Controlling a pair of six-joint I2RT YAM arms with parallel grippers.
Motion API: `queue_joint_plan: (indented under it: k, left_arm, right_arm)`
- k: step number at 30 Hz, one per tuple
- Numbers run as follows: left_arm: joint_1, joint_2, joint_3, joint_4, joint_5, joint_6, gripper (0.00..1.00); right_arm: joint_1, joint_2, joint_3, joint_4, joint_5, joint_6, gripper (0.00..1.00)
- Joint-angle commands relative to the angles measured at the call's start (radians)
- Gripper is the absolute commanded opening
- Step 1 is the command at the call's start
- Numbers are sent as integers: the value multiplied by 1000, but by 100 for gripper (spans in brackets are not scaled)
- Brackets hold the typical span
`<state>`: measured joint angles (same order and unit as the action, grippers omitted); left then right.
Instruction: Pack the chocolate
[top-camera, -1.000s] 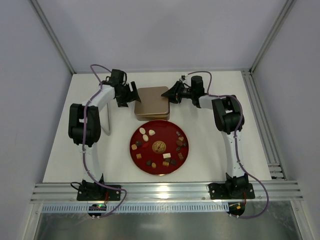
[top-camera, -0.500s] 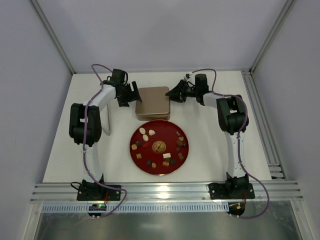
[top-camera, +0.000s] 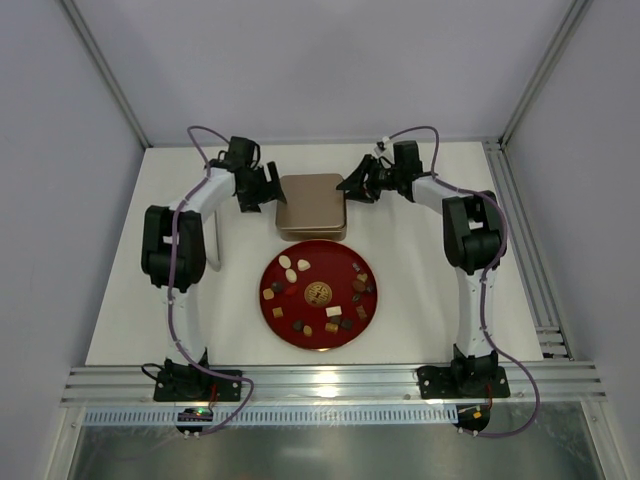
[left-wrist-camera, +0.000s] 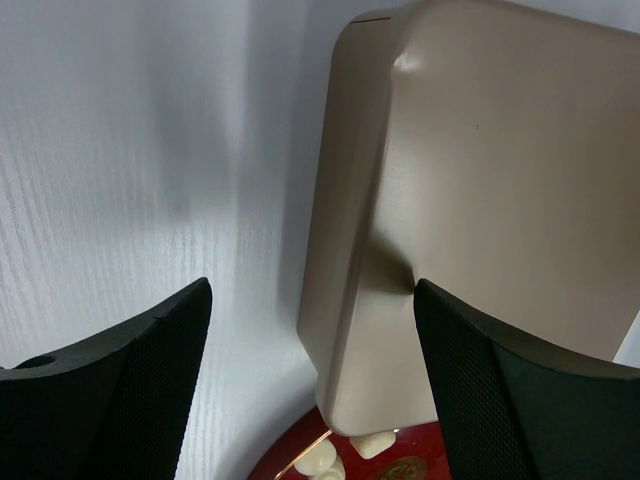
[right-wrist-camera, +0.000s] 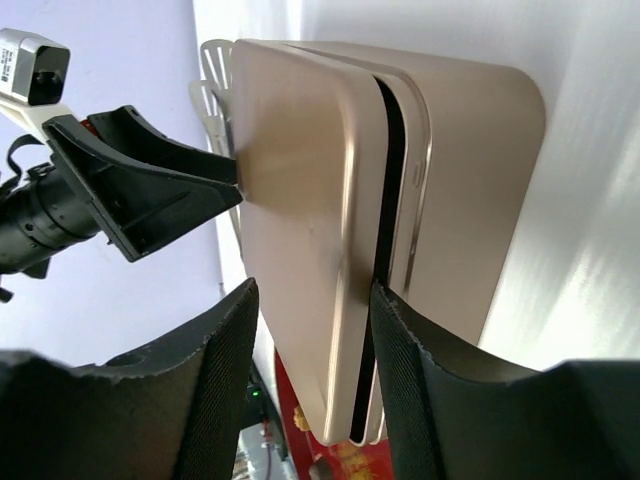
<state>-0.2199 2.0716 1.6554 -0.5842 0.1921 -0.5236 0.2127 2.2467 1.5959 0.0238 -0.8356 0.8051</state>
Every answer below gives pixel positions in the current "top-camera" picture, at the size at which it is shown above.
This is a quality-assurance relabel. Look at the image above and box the gold tin lid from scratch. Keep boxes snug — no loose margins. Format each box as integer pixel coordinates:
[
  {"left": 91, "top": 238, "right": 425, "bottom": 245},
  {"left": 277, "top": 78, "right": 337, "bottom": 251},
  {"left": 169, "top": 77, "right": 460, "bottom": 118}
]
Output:
[{"left": 275, "top": 173, "right": 347, "bottom": 227}]

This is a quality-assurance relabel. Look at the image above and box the gold tin box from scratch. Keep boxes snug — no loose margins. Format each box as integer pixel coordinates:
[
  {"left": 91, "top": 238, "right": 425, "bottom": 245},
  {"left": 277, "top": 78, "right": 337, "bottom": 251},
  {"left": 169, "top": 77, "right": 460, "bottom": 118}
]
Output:
[{"left": 275, "top": 222, "right": 348, "bottom": 242}]

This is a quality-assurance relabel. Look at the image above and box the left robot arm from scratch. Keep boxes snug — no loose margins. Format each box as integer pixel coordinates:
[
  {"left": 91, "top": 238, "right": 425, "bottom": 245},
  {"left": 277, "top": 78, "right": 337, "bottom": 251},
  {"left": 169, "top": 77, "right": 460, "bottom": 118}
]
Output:
[{"left": 141, "top": 136, "right": 286, "bottom": 402}]

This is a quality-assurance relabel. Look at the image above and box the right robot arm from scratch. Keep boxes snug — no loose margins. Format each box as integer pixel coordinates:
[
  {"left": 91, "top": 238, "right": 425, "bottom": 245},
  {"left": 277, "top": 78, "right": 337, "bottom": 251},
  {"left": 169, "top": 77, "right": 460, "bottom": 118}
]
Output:
[{"left": 337, "top": 140, "right": 509, "bottom": 400}]

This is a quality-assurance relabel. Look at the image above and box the white oval chocolate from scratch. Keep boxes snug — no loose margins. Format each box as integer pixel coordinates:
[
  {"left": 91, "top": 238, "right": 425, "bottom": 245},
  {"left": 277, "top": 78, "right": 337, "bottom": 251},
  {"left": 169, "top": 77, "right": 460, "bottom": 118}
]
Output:
[{"left": 278, "top": 255, "right": 291, "bottom": 269}]

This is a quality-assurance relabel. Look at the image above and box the white hexagon chocolate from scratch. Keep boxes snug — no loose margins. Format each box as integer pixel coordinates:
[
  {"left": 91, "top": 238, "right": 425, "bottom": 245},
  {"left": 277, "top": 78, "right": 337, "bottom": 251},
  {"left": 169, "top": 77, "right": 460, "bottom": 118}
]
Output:
[{"left": 297, "top": 259, "right": 310, "bottom": 271}]

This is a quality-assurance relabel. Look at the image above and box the large brown oval chocolate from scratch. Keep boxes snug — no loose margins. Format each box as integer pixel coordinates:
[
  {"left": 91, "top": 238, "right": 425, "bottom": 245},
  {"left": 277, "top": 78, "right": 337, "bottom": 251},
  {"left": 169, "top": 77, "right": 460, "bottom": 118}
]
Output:
[{"left": 352, "top": 280, "right": 366, "bottom": 293}]

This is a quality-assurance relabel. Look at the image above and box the brown striped chocolate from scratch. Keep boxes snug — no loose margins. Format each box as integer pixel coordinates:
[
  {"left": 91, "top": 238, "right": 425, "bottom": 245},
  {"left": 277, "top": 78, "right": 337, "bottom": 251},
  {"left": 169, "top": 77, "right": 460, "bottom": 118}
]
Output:
[{"left": 356, "top": 306, "right": 368, "bottom": 320}]

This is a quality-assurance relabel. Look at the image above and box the white bar chocolate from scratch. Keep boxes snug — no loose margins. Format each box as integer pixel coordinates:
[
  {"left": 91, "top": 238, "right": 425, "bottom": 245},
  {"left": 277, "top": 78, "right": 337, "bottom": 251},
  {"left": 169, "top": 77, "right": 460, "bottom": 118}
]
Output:
[{"left": 325, "top": 306, "right": 342, "bottom": 318}]

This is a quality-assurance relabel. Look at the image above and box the red round tray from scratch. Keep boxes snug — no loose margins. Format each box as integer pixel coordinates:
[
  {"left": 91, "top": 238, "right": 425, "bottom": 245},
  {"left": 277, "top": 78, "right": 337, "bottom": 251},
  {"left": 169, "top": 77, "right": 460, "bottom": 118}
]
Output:
[{"left": 259, "top": 240, "right": 379, "bottom": 351}]

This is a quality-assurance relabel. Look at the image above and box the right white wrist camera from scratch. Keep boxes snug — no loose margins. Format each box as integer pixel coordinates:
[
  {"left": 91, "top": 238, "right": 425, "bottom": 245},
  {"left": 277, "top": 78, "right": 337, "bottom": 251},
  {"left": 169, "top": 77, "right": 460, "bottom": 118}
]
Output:
[{"left": 373, "top": 136, "right": 393, "bottom": 158}]

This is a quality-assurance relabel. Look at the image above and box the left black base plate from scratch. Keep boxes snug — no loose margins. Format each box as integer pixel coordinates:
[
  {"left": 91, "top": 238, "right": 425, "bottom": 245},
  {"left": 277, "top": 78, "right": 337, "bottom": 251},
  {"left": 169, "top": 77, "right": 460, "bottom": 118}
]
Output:
[{"left": 153, "top": 368, "right": 243, "bottom": 402}]

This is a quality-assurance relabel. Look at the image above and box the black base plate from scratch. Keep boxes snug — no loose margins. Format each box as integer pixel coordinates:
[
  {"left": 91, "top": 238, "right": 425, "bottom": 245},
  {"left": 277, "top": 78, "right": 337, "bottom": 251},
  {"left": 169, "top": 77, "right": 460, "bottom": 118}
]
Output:
[
  {"left": 416, "top": 365, "right": 511, "bottom": 399},
  {"left": 153, "top": 368, "right": 243, "bottom": 402}
]

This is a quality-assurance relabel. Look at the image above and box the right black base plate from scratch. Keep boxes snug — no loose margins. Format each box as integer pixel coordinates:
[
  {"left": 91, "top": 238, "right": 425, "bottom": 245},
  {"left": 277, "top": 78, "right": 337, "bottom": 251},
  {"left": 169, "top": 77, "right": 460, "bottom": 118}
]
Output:
[{"left": 416, "top": 365, "right": 511, "bottom": 399}]

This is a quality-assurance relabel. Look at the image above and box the slotted cable duct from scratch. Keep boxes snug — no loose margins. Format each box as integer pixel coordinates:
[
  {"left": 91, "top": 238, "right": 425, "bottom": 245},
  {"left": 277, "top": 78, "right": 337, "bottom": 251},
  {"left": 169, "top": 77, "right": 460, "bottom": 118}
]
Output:
[{"left": 83, "top": 404, "right": 458, "bottom": 428}]

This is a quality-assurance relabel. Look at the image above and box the right aluminium frame rail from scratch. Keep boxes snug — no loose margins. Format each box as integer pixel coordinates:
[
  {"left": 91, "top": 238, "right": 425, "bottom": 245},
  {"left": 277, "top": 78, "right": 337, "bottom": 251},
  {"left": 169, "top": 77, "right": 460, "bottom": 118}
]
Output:
[{"left": 483, "top": 140, "right": 575, "bottom": 361}]

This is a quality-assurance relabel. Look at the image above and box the aluminium front rail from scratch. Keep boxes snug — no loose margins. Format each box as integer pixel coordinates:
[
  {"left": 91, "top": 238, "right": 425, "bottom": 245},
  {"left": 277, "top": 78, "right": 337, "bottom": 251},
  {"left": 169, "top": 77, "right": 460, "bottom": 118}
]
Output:
[{"left": 60, "top": 361, "right": 606, "bottom": 407}]

